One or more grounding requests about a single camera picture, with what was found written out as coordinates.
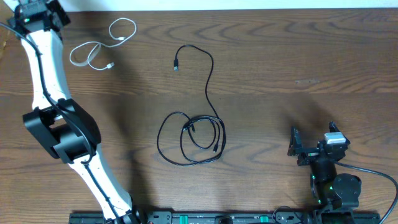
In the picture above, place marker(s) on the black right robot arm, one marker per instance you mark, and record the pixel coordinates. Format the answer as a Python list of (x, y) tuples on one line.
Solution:
[(337, 194)]

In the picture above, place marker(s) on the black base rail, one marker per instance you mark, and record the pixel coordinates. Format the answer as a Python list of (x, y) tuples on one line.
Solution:
[(283, 216)]

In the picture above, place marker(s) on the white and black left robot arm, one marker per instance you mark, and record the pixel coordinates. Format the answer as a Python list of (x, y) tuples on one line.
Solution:
[(61, 126)]

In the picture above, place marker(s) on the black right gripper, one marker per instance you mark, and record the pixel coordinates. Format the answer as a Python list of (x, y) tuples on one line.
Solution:
[(296, 149)]

